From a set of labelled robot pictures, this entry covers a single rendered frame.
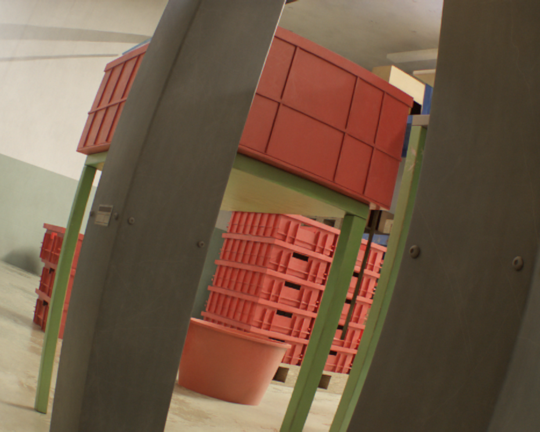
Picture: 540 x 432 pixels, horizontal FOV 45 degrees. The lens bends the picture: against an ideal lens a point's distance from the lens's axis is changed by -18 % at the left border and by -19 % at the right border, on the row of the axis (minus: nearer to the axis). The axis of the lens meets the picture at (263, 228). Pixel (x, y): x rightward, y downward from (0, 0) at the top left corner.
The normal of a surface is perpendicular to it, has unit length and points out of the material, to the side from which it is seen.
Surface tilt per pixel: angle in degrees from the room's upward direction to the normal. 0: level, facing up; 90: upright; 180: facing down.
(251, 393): 99
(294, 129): 90
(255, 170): 90
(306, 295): 90
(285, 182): 90
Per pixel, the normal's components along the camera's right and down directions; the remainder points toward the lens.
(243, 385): 0.41, 0.18
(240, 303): -0.82, -0.28
